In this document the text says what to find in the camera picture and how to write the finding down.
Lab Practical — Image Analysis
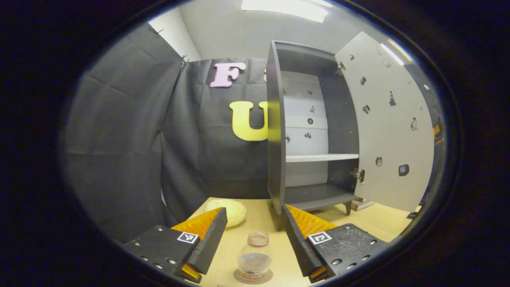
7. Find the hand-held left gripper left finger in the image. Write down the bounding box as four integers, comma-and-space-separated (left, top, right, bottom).
122, 207, 228, 283

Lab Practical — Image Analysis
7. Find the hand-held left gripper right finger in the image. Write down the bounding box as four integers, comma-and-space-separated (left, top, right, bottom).
281, 204, 389, 283

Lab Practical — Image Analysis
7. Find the clear plastic bottle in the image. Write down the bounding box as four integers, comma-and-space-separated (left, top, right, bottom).
237, 232, 274, 281

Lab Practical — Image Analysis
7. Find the round brown coaster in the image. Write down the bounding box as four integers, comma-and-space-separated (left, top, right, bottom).
233, 268, 274, 285

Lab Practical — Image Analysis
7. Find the pale yellow round bun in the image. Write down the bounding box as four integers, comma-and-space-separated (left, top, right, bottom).
204, 199, 247, 228

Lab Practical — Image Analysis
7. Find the small ceiling light panel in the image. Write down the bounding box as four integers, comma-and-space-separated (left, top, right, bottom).
379, 39, 415, 66

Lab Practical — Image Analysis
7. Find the black backdrop cloth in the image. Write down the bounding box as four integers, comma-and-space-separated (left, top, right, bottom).
60, 22, 443, 244

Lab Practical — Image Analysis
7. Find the large ceiling light panel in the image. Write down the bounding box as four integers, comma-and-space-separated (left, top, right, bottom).
241, 0, 329, 23

